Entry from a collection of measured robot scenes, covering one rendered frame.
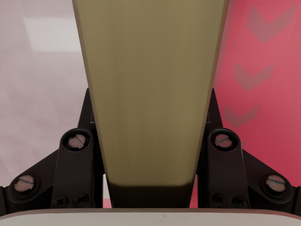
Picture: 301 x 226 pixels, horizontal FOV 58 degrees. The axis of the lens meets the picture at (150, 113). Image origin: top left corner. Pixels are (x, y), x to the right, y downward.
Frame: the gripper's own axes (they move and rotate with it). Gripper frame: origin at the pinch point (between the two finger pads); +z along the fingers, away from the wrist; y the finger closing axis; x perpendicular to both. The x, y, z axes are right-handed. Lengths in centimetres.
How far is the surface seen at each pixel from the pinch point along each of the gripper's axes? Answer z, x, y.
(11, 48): 5.6, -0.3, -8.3
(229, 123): 5.0, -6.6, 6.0
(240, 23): 5.6, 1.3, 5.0
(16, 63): 5.5, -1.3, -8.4
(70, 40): 5.6, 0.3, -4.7
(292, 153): 4.8, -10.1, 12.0
